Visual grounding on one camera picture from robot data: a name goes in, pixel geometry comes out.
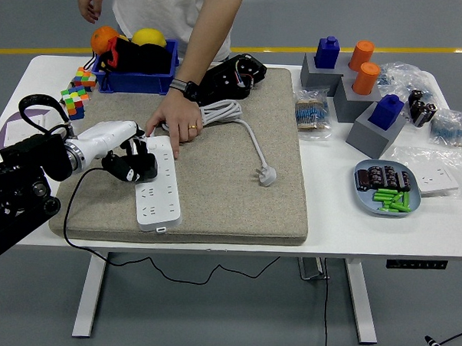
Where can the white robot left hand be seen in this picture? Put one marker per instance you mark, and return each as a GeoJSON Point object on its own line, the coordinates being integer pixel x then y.
{"type": "Point", "coordinates": [106, 135]}

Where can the person's left hand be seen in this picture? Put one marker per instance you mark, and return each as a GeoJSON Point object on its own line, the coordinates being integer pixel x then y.
{"type": "Point", "coordinates": [178, 115]}

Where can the person's right hand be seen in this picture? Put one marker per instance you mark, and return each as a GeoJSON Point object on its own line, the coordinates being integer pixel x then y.
{"type": "Point", "coordinates": [89, 2]}

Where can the black plug adapter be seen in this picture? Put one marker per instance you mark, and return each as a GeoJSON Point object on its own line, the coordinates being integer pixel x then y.
{"type": "Point", "coordinates": [148, 167]}

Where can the white power strip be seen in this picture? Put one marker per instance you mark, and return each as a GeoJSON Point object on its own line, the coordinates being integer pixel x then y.
{"type": "Point", "coordinates": [160, 204]}

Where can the person's left forearm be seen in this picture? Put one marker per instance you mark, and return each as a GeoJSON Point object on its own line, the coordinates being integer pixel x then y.
{"type": "Point", "coordinates": [206, 34]}

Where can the black wrist watch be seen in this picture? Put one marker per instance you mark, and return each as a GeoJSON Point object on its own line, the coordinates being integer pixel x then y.
{"type": "Point", "coordinates": [186, 88]}

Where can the orange fruit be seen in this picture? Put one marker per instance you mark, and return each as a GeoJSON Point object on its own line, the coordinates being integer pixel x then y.
{"type": "Point", "coordinates": [102, 39]}

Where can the colourful puzzle cube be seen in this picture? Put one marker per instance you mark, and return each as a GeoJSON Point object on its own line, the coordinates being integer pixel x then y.
{"type": "Point", "coordinates": [85, 78]}
{"type": "Point", "coordinates": [75, 101]}

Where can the blue plastic bin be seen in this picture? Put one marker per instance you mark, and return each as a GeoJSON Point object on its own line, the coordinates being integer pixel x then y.
{"type": "Point", "coordinates": [135, 82]}

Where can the yellow fruit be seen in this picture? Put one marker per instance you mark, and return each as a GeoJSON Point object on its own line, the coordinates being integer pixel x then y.
{"type": "Point", "coordinates": [149, 36]}

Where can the person's torso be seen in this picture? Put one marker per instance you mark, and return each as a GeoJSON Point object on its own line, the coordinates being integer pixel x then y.
{"type": "Point", "coordinates": [157, 9]}

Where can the black table control panel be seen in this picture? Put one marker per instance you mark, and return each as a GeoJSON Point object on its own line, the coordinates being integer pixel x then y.
{"type": "Point", "coordinates": [416, 264]}

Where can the white table leg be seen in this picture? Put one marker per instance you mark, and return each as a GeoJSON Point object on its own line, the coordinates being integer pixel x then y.
{"type": "Point", "coordinates": [359, 301]}
{"type": "Point", "coordinates": [91, 289]}

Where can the grey-brown mat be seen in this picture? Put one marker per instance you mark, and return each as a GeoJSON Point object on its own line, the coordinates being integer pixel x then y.
{"type": "Point", "coordinates": [222, 203]}

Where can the bag of resistors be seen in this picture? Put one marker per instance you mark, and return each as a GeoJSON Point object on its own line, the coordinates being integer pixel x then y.
{"type": "Point", "coordinates": [312, 115]}
{"type": "Point", "coordinates": [447, 129]}
{"type": "Point", "coordinates": [404, 79]}

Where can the green battery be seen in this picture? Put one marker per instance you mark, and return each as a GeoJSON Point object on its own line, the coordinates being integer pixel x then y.
{"type": "Point", "coordinates": [382, 197]}
{"type": "Point", "coordinates": [406, 200]}
{"type": "Point", "coordinates": [385, 191]}
{"type": "Point", "coordinates": [388, 204]}
{"type": "Point", "coordinates": [389, 210]}
{"type": "Point", "coordinates": [398, 198]}

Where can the blue square peg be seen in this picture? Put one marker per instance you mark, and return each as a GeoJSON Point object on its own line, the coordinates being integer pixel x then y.
{"type": "Point", "coordinates": [387, 112]}
{"type": "Point", "coordinates": [327, 52]}

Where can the blue-grey plate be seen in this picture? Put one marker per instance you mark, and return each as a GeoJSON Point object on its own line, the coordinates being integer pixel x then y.
{"type": "Point", "coordinates": [367, 204]}

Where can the dark cylindrical capacitor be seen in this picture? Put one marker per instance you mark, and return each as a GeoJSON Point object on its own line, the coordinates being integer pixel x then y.
{"type": "Point", "coordinates": [404, 180]}
{"type": "Point", "coordinates": [390, 176]}
{"type": "Point", "coordinates": [376, 176]}
{"type": "Point", "coordinates": [362, 179]}

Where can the orange cylinder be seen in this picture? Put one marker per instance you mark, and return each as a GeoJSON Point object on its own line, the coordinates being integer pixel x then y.
{"type": "Point", "coordinates": [362, 54]}
{"type": "Point", "coordinates": [366, 77]}

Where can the clear plastic bag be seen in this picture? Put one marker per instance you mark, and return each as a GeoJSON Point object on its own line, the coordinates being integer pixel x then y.
{"type": "Point", "coordinates": [408, 157]}

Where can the bag of black capacitors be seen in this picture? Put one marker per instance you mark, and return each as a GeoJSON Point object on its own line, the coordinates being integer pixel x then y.
{"type": "Point", "coordinates": [421, 108]}

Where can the metal bracket under table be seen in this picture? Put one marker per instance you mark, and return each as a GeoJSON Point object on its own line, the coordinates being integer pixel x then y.
{"type": "Point", "coordinates": [311, 268]}

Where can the white wall socket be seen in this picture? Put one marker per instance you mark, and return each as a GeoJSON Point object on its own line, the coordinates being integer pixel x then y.
{"type": "Point", "coordinates": [437, 180]}

